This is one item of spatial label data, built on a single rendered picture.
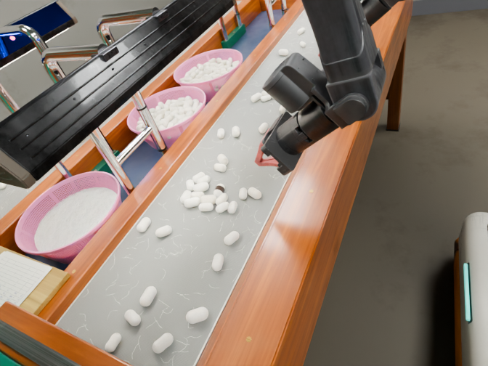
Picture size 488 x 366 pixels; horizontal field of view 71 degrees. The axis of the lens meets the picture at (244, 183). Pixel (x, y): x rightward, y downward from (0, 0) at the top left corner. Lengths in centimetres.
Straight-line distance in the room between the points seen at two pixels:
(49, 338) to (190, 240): 30
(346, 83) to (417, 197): 133
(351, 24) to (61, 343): 55
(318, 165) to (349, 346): 77
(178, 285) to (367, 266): 98
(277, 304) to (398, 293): 93
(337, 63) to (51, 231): 78
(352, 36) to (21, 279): 74
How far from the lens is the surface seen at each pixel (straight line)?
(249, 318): 58
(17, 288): 84
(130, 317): 67
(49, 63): 75
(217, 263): 65
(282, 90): 50
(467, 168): 193
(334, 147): 81
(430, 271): 153
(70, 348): 57
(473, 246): 128
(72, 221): 96
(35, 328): 63
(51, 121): 54
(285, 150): 58
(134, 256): 77
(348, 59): 45
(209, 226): 74
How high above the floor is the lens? 127
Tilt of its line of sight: 42 degrees down
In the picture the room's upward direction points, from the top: 18 degrees counter-clockwise
